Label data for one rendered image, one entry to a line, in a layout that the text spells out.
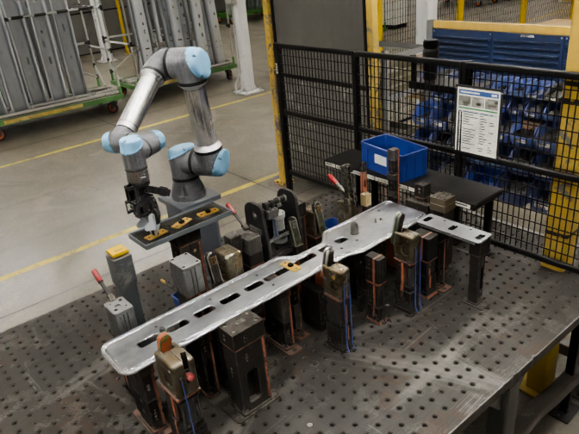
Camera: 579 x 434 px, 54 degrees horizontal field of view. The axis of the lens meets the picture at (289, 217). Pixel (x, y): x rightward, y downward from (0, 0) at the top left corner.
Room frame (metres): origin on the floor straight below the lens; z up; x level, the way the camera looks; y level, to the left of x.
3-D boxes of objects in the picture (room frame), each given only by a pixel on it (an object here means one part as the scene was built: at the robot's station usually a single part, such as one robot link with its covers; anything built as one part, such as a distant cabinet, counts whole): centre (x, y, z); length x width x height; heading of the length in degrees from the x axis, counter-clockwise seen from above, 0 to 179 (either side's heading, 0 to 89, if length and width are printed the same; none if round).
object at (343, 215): (2.19, -0.25, 0.88); 0.07 x 0.06 x 0.35; 39
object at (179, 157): (2.29, 0.43, 1.27); 0.13 x 0.12 x 0.14; 67
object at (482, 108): (2.33, -0.85, 1.30); 0.23 x 0.02 x 0.31; 39
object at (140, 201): (1.79, 0.50, 1.32); 0.09 x 0.08 x 0.12; 137
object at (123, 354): (1.76, 0.02, 1.00); 1.38 x 0.22 x 0.02; 129
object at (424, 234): (1.96, -0.53, 0.84); 0.11 x 0.10 x 0.28; 39
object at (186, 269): (1.70, 0.37, 0.90); 0.13 x 0.10 x 0.41; 39
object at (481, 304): (1.86, -0.71, 0.84); 0.11 x 0.06 x 0.29; 39
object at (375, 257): (1.81, -0.31, 0.84); 0.11 x 0.08 x 0.29; 39
